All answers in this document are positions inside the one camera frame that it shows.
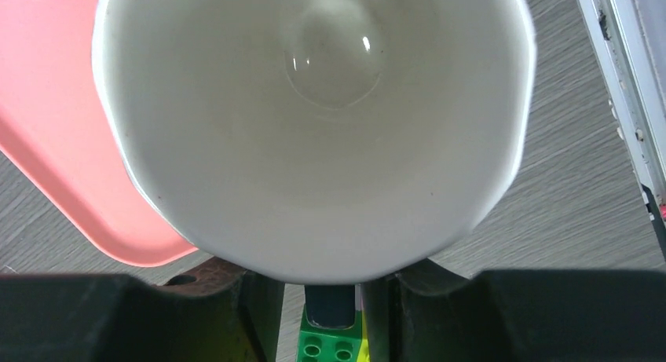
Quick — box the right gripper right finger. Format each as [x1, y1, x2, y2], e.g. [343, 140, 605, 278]
[361, 260, 665, 361]

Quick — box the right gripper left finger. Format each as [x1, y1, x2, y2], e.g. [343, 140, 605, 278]
[1, 258, 284, 361]

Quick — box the light blue ceramic mug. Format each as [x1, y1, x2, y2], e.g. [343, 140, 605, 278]
[91, 0, 537, 286]

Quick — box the pink plastic tray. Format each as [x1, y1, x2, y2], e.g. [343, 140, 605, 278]
[1, 0, 195, 267]

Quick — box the colourful cube block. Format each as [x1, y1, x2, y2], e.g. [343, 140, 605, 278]
[295, 311, 371, 362]

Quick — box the aluminium frame rail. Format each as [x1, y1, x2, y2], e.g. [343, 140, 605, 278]
[572, 0, 666, 261]

